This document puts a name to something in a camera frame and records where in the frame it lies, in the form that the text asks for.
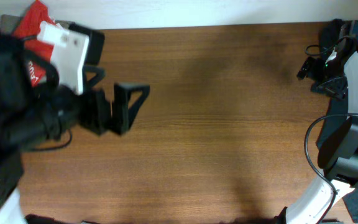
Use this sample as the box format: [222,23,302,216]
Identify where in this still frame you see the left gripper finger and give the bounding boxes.
[82,65,106,92]
[111,83,150,135]

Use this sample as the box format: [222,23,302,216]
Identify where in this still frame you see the orange t-shirt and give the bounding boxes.
[12,0,58,88]

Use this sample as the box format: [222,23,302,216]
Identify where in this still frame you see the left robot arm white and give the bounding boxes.
[0,22,150,223]

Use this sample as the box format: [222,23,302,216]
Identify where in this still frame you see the dark grey clothes pile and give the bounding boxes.
[310,18,358,223]

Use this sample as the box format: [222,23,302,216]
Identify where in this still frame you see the olive folded garment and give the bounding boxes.
[0,14,73,34]

